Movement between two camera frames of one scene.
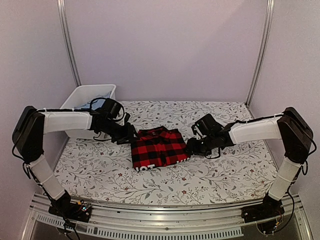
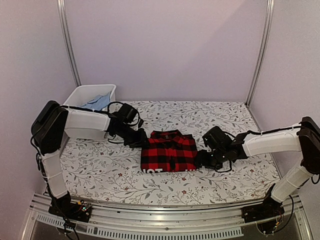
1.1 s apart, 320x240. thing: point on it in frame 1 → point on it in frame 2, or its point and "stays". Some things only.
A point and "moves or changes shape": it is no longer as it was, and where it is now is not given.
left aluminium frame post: x=61 y=13 stays
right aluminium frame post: x=254 y=79 stays
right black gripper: x=192 y=149 → x=202 y=160
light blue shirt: x=96 y=103 stays
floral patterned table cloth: x=92 y=170 stays
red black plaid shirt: x=157 y=147 moves or changes shape
